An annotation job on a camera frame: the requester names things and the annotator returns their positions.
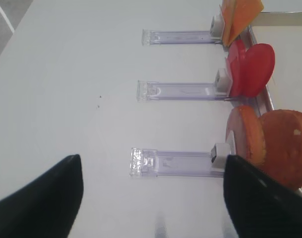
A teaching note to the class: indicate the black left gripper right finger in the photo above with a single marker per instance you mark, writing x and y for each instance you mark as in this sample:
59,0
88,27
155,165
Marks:
258,206

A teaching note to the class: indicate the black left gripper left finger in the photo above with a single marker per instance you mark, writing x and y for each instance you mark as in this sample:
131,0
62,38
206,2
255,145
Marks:
46,207

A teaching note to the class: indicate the bun slice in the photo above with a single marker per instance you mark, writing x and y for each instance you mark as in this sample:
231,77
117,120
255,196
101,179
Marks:
248,134
283,147

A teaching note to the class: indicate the red tomato slice, inner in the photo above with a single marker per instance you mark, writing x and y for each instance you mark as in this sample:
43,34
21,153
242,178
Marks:
258,67

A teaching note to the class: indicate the red tomato slice, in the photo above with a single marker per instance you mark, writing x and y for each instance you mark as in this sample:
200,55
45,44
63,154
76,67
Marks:
258,67
235,59

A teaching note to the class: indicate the red tomato slice, outer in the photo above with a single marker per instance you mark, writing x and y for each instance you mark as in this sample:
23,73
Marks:
235,59

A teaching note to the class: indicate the orange cheese slice, inner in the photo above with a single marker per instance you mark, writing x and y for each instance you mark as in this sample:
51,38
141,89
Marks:
244,13

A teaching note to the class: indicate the orange cheese slice, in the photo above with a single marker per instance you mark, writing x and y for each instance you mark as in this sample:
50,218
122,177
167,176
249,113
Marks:
230,14
244,13

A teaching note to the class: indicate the orange cheese slice, outer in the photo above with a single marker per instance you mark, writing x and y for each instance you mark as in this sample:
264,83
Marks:
230,14

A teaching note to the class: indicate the metal baking tray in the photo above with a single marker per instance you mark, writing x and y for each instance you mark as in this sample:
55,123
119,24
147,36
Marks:
283,31

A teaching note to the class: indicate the clear holder rail, bun bottoms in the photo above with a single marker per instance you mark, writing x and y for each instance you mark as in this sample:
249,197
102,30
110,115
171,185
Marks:
154,163

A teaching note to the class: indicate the clear holder rail, tomato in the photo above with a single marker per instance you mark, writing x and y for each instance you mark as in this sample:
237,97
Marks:
219,90

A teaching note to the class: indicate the clear holder rail, cheese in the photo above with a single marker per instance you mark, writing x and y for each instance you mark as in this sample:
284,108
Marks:
150,37

